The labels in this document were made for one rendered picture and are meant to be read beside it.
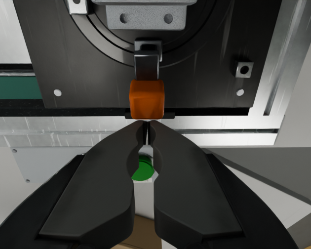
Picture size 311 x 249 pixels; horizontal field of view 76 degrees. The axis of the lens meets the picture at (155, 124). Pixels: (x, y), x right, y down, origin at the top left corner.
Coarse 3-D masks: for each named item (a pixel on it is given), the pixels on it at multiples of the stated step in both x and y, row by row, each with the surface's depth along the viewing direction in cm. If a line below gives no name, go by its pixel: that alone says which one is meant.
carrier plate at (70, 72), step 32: (32, 0) 18; (256, 0) 18; (32, 32) 19; (64, 32) 19; (224, 32) 19; (256, 32) 19; (32, 64) 20; (64, 64) 20; (96, 64) 20; (192, 64) 20; (224, 64) 21; (256, 64) 21; (64, 96) 22; (96, 96) 22; (128, 96) 22; (192, 96) 22; (224, 96) 22
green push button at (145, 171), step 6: (144, 156) 27; (144, 162) 27; (150, 162) 27; (138, 168) 27; (144, 168) 27; (150, 168) 27; (138, 174) 28; (144, 174) 28; (150, 174) 28; (138, 180) 28
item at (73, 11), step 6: (72, 0) 15; (78, 0) 15; (84, 0) 15; (90, 0) 15; (72, 6) 15; (78, 6) 15; (84, 6) 15; (90, 6) 15; (72, 12) 15; (78, 12) 15; (84, 12) 15; (90, 12) 15
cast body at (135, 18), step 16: (96, 0) 8; (112, 0) 8; (128, 0) 8; (144, 0) 8; (160, 0) 8; (176, 0) 8; (192, 0) 8; (112, 16) 11; (128, 16) 11; (144, 16) 11; (160, 16) 11; (176, 16) 11
